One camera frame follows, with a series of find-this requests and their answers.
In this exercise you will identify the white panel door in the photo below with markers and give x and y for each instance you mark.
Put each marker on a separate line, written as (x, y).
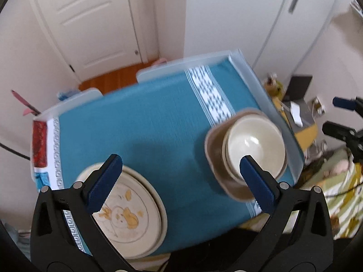
(90, 25)

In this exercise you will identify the small bottle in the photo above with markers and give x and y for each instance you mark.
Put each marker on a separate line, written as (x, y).
(272, 86)

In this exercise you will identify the plush toy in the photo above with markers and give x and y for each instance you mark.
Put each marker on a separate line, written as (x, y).
(339, 167)

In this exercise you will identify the black flat box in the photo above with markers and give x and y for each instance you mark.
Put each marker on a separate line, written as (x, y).
(297, 87)

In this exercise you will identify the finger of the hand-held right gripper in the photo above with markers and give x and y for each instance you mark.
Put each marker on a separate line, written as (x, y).
(344, 102)
(337, 132)

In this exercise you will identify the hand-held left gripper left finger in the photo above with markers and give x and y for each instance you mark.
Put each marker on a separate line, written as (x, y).
(103, 184)

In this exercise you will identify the cream round bowl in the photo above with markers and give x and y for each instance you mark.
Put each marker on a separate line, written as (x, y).
(255, 141)

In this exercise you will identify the pink square bowl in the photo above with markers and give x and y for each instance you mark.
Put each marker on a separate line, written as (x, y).
(215, 147)

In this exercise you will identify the pink slipper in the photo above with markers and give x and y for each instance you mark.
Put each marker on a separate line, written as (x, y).
(160, 61)

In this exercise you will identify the translucent plastic storage box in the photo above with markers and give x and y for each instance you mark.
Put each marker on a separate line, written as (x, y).
(255, 85)

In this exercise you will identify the yellow cardboard box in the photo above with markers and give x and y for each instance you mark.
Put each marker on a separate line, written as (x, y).
(307, 136)

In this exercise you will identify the green striped blanket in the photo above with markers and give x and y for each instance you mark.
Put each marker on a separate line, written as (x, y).
(348, 212)

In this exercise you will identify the pink stick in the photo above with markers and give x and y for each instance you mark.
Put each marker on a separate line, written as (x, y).
(27, 103)

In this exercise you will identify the white paper slip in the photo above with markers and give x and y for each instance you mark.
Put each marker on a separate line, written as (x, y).
(296, 114)

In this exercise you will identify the white wardrobe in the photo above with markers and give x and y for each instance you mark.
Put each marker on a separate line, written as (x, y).
(241, 14)

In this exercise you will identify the large yellow patterned plate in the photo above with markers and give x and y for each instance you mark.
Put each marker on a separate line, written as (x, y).
(165, 232)

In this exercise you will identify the teal patterned towel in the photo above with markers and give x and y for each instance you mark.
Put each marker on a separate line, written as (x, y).
(158, 124)

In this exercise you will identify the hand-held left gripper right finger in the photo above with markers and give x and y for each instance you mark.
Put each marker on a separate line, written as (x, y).
(259, 187)

